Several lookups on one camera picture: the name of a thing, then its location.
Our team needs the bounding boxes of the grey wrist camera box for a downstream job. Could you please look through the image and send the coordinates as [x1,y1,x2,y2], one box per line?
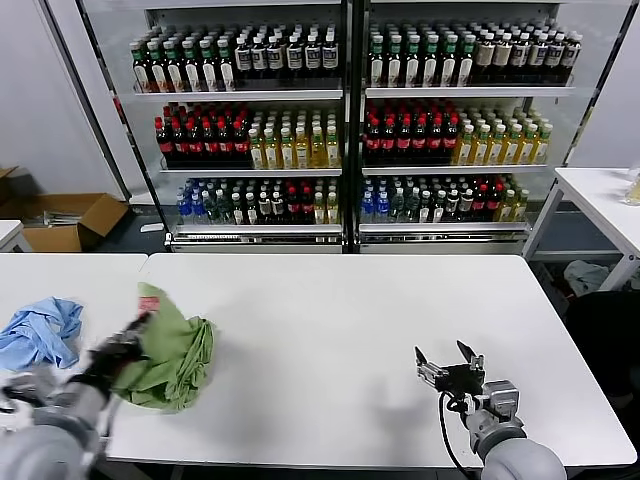
[2,369,57,407]
[482,379,522,426]

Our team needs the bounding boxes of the green-cap dark tea bottle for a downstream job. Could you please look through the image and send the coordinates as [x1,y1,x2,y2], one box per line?
[130,42,149,95]
[163,40,183,94]
[384,38,403,89]
[215,39,235,93]
[456,38,475,89]
[367,38,385,89]
[146,41,166,94]
[420,38,439,89]
[198,39,218,93]
[439,38,457,89]
[402,38,421,89]
[180,40,200,94]

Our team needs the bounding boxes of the black left gripper cable loop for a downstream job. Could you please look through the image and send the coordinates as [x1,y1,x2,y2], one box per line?
[97,394,121,454]

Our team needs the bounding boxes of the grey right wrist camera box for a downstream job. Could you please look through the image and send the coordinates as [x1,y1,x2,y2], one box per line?
[482,379,522,426]

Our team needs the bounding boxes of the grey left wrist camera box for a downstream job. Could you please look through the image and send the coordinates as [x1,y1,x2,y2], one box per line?
[2,369,57,407]

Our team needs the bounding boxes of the large black rounded object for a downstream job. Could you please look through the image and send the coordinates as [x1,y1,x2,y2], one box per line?
[564,289,640,401]

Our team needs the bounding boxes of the grey metal rods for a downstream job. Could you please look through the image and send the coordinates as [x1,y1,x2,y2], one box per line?
[39,210,84,229]

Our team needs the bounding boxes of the open brown cardboard box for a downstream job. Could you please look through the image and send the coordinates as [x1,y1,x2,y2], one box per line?
[0,192,130,254]

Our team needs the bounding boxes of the clear plastic bag yellow contents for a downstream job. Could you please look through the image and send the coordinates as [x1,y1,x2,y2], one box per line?
[619,167,640,206]

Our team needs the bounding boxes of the white-cap pale-label tea bottle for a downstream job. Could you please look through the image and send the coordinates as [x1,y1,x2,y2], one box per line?
[561,33,581,84]
[527,33,546,84]
[509,33,529,84]
[491,33,511,84]
[473,33,494,84]
[544,33,564,84]

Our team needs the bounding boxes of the crumpled light blue shirt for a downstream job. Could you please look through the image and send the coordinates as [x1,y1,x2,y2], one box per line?
[0,296,85,374]

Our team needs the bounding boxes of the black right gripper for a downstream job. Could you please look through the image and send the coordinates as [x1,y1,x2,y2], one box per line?
[414,339,488,413]

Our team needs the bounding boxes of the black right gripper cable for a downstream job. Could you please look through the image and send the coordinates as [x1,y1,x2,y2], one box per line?
[438,392,474,471]

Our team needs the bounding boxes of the small white side table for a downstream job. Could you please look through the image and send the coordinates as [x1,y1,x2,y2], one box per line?
[0,221,32,255]

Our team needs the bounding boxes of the crumpled pale cloth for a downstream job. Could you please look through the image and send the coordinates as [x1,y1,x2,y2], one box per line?
[563,259,611,297]

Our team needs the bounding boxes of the light green t-shirt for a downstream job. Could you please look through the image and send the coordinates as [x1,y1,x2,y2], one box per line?
[112,282,217,414]

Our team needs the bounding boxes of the white table with metal legs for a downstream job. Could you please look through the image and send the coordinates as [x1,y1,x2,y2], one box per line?
[522,167,640,287]

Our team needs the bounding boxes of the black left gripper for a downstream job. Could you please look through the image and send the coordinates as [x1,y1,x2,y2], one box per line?
[82,311,155,397]

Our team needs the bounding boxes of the white-cap dark-label drink bottle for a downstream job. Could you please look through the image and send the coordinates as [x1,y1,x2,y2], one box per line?
[249,35,267,80]
[302,34,321,79]
[265,35,283,79]
[233,35,251,80]
[285,34,303,79]
[320,33,338,79]

